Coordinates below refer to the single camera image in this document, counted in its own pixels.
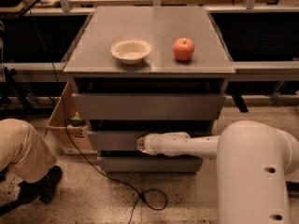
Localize grey top drawer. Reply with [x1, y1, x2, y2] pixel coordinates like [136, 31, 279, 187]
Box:
[72, 93, 225, 120]

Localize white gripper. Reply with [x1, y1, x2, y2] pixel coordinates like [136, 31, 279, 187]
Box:
[136, 133, 164, 155]

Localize red apple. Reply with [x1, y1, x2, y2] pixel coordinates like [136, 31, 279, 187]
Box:
[173, 37, 194, 62]

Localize white paper bowl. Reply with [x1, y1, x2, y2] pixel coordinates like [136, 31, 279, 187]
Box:
[110, 38, 151, 64]

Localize grey bottom drawer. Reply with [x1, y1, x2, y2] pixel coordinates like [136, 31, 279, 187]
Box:
[98, 157, 203, 173]

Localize grey drawer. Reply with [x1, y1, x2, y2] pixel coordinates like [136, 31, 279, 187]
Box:
[98, 157, 203, 173]
[72, 93, 225, 120]
[88, 131, 219, 150]

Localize black power cable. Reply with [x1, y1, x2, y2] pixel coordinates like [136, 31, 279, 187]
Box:
[13, 0, 168, 224]

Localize person leg beige trousers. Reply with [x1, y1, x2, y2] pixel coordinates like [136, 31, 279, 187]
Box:
[0, 119, 57, 183]

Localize green toy in box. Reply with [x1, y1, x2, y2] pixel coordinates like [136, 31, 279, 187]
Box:
[70, 111, 84, 127]

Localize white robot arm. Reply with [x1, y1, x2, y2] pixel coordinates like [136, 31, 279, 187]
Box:
[137, 120, 299, 224]

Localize cardboard box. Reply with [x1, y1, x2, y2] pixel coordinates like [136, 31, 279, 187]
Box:
[47, 82, 96, 155]

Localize black shoe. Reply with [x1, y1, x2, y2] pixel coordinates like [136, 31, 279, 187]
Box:
[18, 165, 63, 203]

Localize grey drawer cabinet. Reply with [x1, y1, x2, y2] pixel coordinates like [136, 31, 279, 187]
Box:
[63, 6, 236, 175]

